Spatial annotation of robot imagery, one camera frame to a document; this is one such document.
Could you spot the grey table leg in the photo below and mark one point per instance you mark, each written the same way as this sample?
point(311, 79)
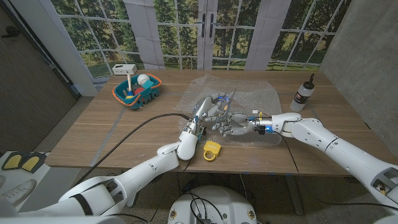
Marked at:
point(293, 196)

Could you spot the teal block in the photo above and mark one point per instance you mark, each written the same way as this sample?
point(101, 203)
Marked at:
point(147, 84)

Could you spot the teal basket orange rim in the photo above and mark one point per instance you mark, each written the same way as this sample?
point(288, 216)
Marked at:
point(119, 93)

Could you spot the black slipper yellow insole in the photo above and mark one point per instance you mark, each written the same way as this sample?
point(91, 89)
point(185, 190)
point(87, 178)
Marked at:
point(12, 161)
point(31, 163)

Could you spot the red round toy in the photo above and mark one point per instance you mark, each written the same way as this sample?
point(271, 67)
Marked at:
point(139, 91)

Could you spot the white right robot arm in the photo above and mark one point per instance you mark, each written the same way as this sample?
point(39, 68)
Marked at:
point(326, 143)

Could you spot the white sneaker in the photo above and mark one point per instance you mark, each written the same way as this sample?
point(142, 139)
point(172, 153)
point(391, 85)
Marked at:
point(15, 193)

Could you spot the printed forest window backdrop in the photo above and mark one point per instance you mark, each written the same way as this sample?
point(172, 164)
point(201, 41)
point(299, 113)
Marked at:
point(248, 31)

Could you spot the white power box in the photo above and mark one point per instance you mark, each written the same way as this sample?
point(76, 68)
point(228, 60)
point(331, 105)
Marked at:
point(124, 69)

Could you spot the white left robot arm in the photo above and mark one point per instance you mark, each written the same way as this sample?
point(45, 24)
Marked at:
point(140, 174)

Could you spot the clear dispenser bottle black cap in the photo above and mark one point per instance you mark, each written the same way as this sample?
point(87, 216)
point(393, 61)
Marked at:
point(301, 95)

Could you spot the grey tape strip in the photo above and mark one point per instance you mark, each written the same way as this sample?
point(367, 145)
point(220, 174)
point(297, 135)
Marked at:
point(105, 140)

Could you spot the white baseball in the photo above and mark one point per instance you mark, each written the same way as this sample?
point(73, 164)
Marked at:
point(143, 79)

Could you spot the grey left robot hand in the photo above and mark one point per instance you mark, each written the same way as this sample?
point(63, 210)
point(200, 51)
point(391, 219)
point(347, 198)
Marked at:
point(202, 107)

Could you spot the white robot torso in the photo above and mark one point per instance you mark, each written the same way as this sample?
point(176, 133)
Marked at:
point(224, 199)

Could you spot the yellow padlock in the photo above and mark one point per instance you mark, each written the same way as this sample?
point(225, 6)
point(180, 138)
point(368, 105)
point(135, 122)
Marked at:
point(213, 147)

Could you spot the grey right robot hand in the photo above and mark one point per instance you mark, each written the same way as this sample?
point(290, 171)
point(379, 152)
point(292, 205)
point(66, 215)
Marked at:
point(239, 124)

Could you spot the clear bubble wrap sheet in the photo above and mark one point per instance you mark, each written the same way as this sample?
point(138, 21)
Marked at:
point(261, 93)

